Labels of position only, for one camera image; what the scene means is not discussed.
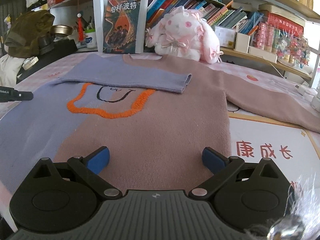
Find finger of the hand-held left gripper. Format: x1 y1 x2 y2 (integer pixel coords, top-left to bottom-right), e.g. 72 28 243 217
15 92 34 101

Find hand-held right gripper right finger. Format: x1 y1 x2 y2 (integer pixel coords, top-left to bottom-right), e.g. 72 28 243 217
189 147 283 200

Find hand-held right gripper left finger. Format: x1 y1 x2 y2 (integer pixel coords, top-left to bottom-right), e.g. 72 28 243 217
31 146 123 200

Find purple and pink sweater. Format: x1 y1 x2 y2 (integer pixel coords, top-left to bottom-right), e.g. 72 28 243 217
0 54 320 195

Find white cloth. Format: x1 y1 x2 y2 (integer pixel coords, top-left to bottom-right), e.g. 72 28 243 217
0 54 19 87

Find white smartwatch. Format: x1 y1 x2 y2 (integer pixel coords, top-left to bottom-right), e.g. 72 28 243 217
22 56 39 70

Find dark metal cylinder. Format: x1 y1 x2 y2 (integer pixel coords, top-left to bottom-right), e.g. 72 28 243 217
38 35 54 54

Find black box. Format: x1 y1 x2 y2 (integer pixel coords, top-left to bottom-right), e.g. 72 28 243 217
16 40 78 84

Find olive green cloth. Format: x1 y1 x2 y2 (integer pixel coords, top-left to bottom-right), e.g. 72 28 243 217
5 10 55 57

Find metal bowl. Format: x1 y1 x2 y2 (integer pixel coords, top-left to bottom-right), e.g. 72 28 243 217
51 25 73 38

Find white tub with pens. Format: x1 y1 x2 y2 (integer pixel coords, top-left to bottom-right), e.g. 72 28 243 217
84 29 97 49

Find red tassel ornament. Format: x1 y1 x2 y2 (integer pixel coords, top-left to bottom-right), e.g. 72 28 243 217
76 11 84 42

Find grey side shelf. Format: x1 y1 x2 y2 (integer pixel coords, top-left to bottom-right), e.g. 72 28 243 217
47 0 94 10

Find white bookshelf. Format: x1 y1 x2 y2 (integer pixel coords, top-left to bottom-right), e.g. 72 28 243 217
92 0 320 88

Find white desk holder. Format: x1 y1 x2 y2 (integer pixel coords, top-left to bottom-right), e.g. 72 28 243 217
234 31 250 53

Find large illustrated book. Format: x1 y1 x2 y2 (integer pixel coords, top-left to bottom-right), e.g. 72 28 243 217
102 0 148 54

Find white and pink plush bunny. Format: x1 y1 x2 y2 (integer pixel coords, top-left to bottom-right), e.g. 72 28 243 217
145 6 224 64

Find clear tubes of tape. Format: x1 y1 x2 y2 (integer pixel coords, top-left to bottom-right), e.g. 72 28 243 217
252 22 282 54

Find row of colourful books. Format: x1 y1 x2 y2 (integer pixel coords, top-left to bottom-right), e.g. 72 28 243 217
146 0 263 34

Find red box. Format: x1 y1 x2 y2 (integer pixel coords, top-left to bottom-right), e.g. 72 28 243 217
266 11 305 34

